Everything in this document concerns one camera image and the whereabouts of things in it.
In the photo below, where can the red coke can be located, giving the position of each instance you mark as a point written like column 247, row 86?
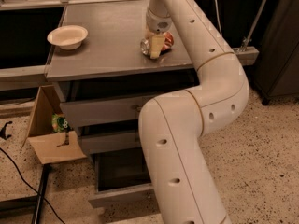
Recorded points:
column 145, row 43

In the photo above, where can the grey drawer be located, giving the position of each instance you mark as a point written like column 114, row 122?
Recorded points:
column 121, row 177
column 92, row 112
column 106, row 142

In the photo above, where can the white bowl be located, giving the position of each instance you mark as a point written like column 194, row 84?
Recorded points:
column 68, row 37

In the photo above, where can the grey top drawer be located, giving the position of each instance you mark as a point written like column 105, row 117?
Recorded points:
column 92, row 112

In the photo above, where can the green chip bag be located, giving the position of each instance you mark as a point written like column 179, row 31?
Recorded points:
column 59, row 123

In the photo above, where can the grey bottom drawer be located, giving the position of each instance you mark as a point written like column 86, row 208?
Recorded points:
column 121, row 177

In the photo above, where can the dark grey cabinet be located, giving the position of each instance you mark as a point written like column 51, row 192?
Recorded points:
column 276, row 73

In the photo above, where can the grey metal rail frame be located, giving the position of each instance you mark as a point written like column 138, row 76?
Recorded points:
column 62, row 0

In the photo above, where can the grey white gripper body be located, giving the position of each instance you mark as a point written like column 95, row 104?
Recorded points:
column 158, row 23

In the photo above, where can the diagonal metal rod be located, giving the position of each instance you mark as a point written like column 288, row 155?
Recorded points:
column 247, row 39

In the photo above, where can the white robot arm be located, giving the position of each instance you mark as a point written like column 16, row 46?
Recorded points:
column 171, row 124

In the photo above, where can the grey middle drawer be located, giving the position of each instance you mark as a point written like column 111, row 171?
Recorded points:
column 106, row 142

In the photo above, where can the cardboard box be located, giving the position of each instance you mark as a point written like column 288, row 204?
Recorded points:
column 50, row 147

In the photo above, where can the black metal floor stand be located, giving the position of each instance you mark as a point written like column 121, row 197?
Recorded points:
column 32, row 204

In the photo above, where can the grey drawer cabinet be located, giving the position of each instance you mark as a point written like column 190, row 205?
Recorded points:
column 109, row 63

